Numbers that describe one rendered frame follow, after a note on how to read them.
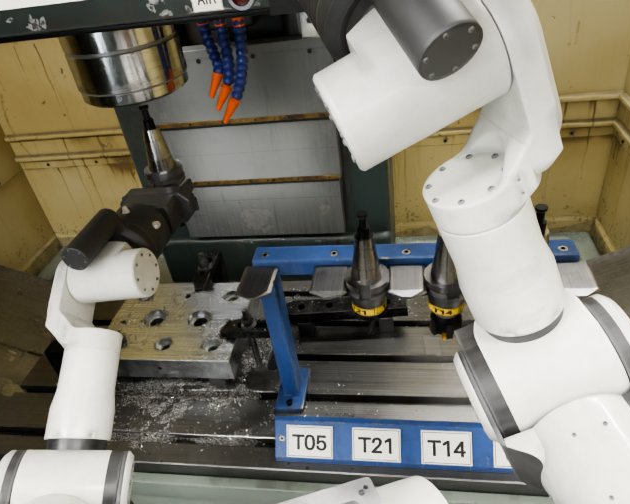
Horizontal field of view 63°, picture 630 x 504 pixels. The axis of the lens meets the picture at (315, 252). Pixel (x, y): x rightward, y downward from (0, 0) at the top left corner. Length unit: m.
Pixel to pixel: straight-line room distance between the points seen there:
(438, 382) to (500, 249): 0.67
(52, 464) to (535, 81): 0.56
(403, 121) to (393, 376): 0.77
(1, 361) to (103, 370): 1.02
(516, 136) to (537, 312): 0.13
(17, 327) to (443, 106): 1.58
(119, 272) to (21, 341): 1.06
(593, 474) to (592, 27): 1.40
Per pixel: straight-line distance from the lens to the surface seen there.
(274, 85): 1.24
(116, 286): 0.69
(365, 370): 1.04
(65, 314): 0.72
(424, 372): 1.03
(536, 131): 0.33
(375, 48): 0.31
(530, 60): 0.32
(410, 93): 0.29
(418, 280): 0.73
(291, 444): 0.91
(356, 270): 0.71
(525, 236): 0.37
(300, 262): 0.77
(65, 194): 2.18
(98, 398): 0.67
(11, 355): 1.70
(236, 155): 1.34
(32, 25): 0.65
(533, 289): 0.39
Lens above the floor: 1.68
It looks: 35 degrees down
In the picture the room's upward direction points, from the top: 9 degrees counter-clockwise
